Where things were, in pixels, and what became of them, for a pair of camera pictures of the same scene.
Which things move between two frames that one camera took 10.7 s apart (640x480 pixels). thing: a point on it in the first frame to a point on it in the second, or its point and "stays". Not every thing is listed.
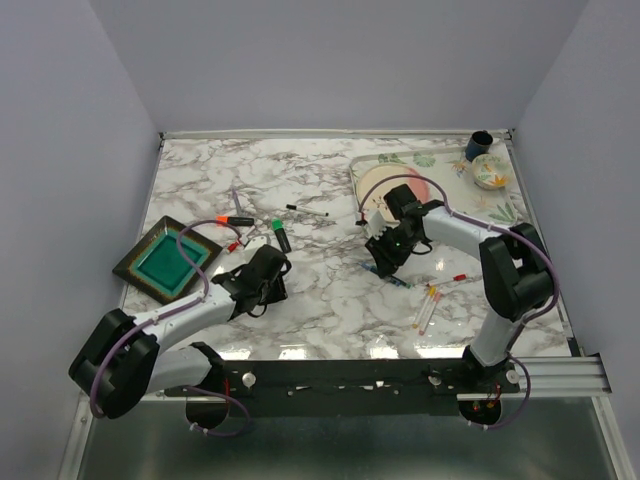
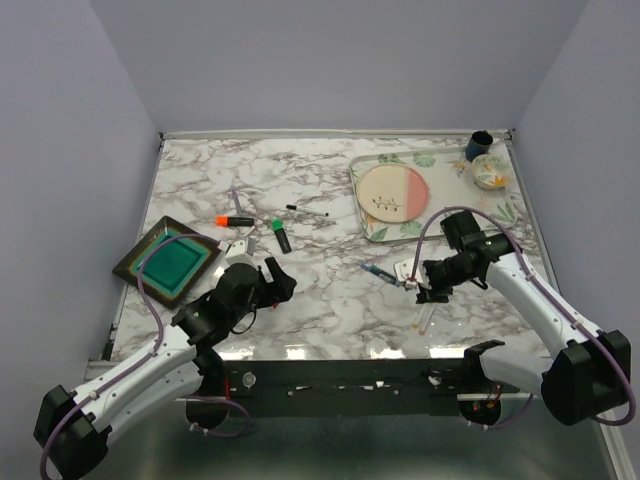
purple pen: x=236 y=199 stays
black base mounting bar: x=353 y=387 stays
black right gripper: x=385 y=261 to x=437 y=293
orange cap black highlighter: x=232 y=220 stays
